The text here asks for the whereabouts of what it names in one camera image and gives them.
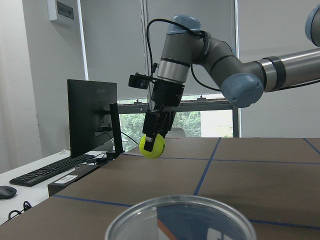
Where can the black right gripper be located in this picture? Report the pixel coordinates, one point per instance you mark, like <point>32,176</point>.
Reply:
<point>165,93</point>

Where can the yellow tennis ball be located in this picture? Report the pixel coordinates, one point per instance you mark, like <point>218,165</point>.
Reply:
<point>154,149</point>

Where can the white blue tennis ball can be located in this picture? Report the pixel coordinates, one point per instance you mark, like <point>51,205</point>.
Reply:
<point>181,217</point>

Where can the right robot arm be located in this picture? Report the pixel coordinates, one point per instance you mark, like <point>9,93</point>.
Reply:
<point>242,84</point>

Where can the black monitor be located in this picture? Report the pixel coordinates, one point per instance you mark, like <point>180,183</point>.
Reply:
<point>93,116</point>

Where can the black box with label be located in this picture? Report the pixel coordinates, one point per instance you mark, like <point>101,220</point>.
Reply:
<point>63,182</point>

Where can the black keyboard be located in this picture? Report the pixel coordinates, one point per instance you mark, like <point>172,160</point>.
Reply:
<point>46,172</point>

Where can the black computer mouse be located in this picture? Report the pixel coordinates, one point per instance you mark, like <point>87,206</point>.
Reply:
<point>7,192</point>

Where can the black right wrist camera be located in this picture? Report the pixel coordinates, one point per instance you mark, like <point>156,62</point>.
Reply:
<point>139,81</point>

